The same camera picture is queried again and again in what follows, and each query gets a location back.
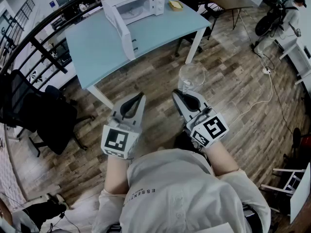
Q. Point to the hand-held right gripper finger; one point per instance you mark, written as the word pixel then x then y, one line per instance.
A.
pixel 179 103
pixel 201 101

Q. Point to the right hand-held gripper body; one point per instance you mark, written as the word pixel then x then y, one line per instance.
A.
pixel 213 127

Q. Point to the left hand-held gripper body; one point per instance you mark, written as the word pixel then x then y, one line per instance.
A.
pixel 114 139

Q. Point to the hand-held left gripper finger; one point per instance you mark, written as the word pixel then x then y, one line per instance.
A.
pixel 140 113
pixel 117 108

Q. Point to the white microwave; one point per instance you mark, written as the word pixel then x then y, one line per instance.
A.
pixel 121 21

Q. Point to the person's right forearm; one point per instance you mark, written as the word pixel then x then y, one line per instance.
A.
pixel 222 159

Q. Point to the person's left forearm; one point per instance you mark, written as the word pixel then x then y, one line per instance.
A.
pixel 116 176

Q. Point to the black wheeled office chair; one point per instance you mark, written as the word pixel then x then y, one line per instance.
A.
pixel 192 48

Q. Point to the black mesh office chair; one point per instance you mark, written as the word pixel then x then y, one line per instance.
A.
pixel 48 120

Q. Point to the person's white shirt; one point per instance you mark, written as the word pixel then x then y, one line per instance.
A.
pixel 184 193

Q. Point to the white power strip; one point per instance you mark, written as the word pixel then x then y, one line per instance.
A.
pixel 266 70

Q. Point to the black stool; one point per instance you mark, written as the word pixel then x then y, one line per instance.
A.
pixel 296 136

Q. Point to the black thin-legged chair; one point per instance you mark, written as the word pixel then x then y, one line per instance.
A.
pixel 211 10

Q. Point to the yellow sponge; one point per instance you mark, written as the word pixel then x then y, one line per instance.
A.
pixel 174 8

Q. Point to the yellow sponge block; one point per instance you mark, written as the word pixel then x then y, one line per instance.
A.
pixel 176 4

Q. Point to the black scooter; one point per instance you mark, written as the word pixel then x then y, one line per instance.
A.
pixel 266 23

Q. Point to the white desk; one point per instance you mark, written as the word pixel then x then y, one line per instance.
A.
pixel 295 50

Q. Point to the white panel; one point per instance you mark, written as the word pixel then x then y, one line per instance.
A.
pixel 301 195

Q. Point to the white stool frame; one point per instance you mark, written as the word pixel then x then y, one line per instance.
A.
pixel 289 178

